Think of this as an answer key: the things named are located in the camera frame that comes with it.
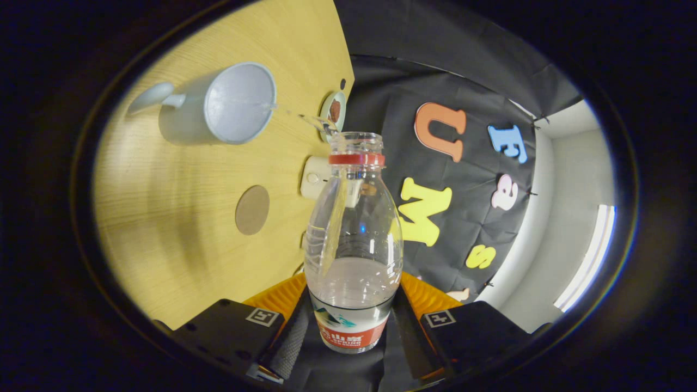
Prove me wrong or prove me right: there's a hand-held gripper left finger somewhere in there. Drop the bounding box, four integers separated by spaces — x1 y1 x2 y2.
154 272 312 384

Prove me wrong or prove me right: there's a brown round coaster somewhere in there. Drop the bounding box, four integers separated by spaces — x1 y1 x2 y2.
235 185 271 236

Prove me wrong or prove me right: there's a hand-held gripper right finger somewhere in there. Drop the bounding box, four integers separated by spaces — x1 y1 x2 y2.
391 271 552 382

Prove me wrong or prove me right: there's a clear plastic juice bottle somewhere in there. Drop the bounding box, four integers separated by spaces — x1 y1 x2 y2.
303 132 404 354

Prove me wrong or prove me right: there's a white toaster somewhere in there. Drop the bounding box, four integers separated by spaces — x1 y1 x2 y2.
300 156 363 209

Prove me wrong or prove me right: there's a long ceiling light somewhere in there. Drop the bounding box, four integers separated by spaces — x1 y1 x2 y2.
554 205 616 312

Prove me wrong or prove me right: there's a pale green plate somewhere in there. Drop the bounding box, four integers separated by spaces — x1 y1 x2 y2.
319 90 347 143

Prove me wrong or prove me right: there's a white cup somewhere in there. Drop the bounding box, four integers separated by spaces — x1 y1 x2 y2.
126 62 277 146

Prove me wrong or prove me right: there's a wooden table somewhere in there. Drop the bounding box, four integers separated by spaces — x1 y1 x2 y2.
93 0 356 330

